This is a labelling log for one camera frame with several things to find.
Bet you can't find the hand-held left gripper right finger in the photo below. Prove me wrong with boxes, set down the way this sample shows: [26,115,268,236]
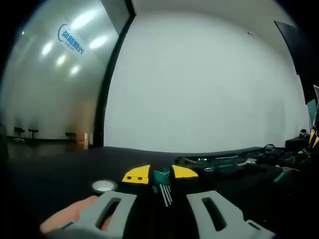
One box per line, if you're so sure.
[171,163,277,239]

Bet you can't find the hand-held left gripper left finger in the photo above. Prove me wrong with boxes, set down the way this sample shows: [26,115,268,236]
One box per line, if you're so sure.
[40,163,151,239]

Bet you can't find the black tape roll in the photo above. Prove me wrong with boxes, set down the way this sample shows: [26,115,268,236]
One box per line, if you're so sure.
[91,179,118,195]

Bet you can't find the green hex key set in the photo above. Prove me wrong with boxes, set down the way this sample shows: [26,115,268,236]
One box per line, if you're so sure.
[149,167,174,208]

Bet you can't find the green black handled pliers tool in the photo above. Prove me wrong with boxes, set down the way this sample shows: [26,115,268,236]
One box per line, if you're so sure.
[259,143,277,156]

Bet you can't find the green-handled tools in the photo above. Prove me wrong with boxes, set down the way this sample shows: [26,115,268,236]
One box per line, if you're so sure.
[173,145,319,195]

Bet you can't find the silver adjustable wrench tool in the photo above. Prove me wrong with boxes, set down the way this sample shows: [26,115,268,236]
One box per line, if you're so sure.
[236,158,257,168]

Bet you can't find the person's left hand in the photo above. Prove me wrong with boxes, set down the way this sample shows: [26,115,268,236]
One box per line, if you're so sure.
[39,195,101,234]

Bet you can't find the teal screen laptop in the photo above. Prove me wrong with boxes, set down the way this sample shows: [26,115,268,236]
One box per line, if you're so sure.
[307,99,319,130]

